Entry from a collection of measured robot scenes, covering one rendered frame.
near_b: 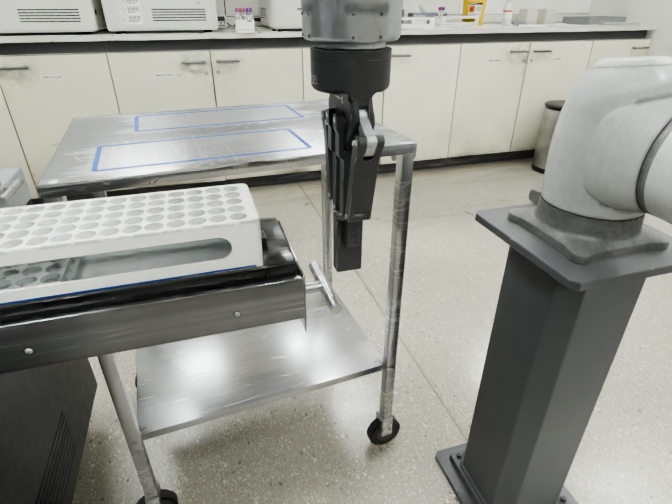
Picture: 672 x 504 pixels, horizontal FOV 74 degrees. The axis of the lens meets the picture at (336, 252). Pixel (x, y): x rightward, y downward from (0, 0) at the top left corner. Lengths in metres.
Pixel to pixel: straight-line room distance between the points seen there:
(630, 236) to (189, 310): 0.65
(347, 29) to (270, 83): 2.38
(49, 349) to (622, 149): 0.70
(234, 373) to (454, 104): 2.53
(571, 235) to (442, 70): 2.45
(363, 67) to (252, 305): 0.24
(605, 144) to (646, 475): 0.97
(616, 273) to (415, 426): 0.79
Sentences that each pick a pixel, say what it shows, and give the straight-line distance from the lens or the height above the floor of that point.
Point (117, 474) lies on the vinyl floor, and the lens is 1.37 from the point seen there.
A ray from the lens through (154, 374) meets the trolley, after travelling 1.16.
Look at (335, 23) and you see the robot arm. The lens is 0.41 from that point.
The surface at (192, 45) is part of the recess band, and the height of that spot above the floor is 0.84.
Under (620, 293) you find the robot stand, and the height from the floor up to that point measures 0.63.
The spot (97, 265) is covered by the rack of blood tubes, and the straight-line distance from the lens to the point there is 0.51.
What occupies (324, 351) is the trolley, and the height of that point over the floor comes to 0.28.
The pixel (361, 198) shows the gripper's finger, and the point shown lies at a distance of 0.44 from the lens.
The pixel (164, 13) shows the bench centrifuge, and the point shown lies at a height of 0.99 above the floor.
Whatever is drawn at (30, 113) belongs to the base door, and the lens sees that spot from 2.88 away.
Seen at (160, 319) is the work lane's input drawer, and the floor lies 0.79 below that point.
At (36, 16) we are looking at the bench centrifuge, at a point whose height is 0.98.
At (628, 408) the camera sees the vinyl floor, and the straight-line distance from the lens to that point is 1.63.
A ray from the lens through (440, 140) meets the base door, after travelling 3.25.
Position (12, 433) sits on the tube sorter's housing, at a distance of 0.98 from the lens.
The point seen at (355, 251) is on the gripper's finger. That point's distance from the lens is 0.51.
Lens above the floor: 1.04
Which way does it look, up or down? 29 degrees down
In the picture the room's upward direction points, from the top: straight up
